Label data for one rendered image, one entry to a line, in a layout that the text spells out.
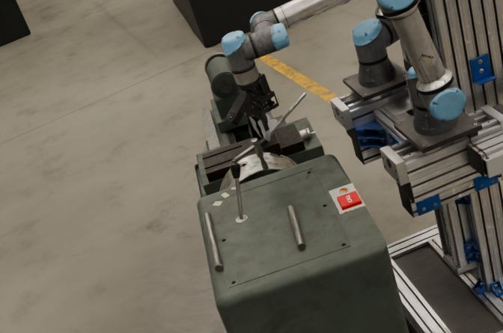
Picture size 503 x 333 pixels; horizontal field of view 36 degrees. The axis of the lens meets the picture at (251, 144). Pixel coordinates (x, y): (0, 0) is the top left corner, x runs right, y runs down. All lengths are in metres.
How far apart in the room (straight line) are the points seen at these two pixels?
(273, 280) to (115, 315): 2.37
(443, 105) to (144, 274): 2.53
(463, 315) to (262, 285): 1.45
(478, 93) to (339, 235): 1.00
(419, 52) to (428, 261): 1.47
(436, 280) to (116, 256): 2.09
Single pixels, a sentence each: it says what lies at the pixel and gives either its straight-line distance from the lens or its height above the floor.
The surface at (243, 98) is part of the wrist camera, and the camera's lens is 2.34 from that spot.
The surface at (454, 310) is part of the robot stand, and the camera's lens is 3.38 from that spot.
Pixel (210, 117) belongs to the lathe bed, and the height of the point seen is 0.86.
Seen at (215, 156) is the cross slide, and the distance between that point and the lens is 3.33.
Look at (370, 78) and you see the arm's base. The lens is 3.08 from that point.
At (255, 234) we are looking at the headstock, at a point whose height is 1.26.
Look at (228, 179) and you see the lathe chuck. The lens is 2.65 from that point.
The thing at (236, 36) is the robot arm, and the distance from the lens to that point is 2.27.
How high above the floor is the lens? 2.51
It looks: 28 degrees down
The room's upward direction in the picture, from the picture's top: 19 degrees counter-clockwise
